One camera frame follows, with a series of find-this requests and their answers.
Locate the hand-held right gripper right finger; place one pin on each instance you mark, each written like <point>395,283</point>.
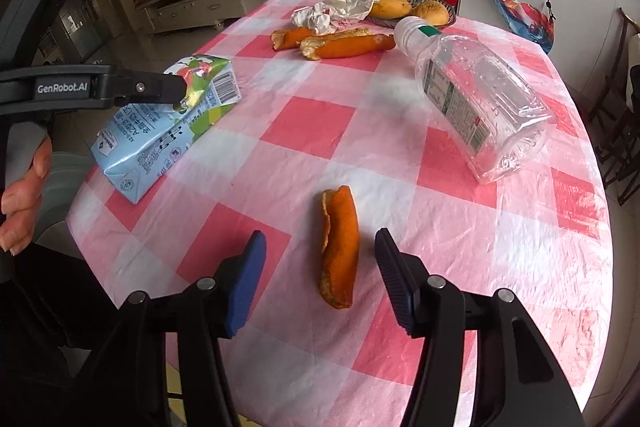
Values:
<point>395,277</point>

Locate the long orange peel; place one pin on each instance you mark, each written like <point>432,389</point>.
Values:
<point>345,48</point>

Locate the large orange peel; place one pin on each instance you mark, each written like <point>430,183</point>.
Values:
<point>342,247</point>

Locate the blue green milk carton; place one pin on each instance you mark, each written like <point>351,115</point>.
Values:
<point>150,147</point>

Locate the speckled yellow mango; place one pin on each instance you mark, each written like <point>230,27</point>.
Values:
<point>430,13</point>

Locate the curled orange peel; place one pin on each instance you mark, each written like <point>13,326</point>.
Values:
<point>292,38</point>

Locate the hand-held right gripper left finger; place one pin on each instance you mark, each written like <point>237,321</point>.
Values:
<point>245,287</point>

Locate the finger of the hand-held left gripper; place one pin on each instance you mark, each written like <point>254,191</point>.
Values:
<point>150,88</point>

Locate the black folding chair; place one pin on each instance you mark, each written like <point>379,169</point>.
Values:
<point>627,147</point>

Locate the red checked tablecloth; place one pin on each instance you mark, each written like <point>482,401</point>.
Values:
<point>350,132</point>

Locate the person's left hand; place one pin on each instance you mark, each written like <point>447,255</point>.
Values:
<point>22,207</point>

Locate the clear plastic bottle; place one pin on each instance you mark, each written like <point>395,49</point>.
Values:
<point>480,97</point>

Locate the white tv stand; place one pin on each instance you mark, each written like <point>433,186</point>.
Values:
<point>200,4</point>

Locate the white plastic wrapper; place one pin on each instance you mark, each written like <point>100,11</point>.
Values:
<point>350,7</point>

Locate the brown wooden chair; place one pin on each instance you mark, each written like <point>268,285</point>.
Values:
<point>627,24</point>

